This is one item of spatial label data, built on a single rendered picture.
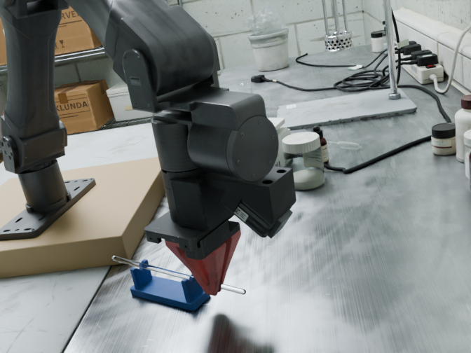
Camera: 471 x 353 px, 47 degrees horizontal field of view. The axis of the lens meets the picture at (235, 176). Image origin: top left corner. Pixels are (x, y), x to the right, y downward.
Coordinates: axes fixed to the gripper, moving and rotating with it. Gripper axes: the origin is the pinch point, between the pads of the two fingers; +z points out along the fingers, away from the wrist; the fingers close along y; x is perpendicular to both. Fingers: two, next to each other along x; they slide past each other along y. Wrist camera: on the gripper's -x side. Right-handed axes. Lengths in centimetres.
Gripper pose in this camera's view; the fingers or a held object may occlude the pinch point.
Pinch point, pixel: (212, 286)
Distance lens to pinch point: 60.8
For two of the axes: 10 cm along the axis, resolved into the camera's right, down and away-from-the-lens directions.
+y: 5.5, -3.9, 7.4
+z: 1.4, 9.2, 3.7
